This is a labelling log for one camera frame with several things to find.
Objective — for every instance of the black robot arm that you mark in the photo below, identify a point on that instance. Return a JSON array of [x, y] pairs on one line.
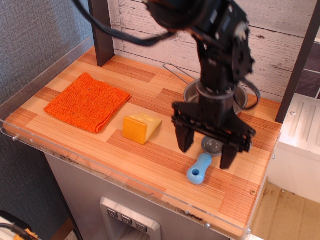
[[220, 29]]

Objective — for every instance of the grey toy fridge cabinet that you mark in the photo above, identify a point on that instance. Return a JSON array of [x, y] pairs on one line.
[[83, 187]]

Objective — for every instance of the blue handled grey scoop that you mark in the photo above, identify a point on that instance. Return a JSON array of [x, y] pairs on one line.
[[212, 148]]

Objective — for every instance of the yellow toy cheese wedge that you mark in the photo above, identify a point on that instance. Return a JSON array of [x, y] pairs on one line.
[[139, 127]]

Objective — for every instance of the orange knitted cloth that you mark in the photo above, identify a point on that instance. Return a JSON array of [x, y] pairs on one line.
[[87, 104]]

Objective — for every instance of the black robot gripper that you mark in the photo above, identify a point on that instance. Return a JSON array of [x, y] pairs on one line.
[[213, 115]]

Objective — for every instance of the dark right frame post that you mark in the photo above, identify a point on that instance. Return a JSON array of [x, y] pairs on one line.
[[302, 58]]

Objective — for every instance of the yellow black object bottom left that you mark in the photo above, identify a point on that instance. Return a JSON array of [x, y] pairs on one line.
[[18, 231]]

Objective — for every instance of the stainless steel pan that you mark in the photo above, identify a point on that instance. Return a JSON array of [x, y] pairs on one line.
[[191, 94]]

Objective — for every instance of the silver dispenser button panel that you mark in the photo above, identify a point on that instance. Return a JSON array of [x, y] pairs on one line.
[[123, 223]]

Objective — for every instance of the white ribbed cabinet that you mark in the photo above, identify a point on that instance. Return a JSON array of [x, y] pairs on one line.
[[295, 164]]

